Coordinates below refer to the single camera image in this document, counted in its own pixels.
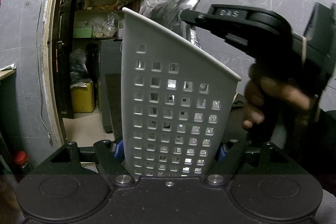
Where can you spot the yellow jerrycan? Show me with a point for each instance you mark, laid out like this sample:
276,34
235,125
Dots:
82,98

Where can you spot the grey metal cabinet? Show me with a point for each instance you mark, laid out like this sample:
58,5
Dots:
110,61

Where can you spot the worn pale door frame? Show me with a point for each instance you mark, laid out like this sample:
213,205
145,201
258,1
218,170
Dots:
47,56

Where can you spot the dark filled plastic bag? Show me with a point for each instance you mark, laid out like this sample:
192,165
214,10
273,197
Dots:
157,8

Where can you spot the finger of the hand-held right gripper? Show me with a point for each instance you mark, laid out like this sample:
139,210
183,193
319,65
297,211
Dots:
210,20

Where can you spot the person's right hand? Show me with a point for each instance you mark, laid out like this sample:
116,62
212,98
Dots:
253,98

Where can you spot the colourful snack packets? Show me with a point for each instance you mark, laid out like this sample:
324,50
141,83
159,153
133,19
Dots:
107,6

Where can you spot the red-lid jar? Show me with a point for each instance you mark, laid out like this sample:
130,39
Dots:
22,158

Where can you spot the dark wooden door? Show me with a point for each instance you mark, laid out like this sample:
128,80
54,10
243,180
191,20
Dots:
61,69

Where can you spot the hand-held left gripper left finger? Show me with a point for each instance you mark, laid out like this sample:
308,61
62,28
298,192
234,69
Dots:
119,153

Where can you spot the black plastic bag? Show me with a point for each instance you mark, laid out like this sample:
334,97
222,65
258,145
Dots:
78,64

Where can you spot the green box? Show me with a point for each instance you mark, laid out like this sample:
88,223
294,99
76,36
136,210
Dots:
82,33

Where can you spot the clear bagged food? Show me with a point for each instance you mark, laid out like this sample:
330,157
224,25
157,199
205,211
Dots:
105,27

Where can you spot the white perforated plastic basket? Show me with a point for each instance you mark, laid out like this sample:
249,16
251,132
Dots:
147,37

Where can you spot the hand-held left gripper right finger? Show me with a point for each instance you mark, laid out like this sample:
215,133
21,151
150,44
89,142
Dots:
220,154

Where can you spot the white tube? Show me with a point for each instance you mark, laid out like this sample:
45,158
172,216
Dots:
8,67

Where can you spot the large metal spoon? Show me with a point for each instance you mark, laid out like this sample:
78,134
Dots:
187,2

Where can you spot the wooden side shelf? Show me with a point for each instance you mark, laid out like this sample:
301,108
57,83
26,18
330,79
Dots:
5,75

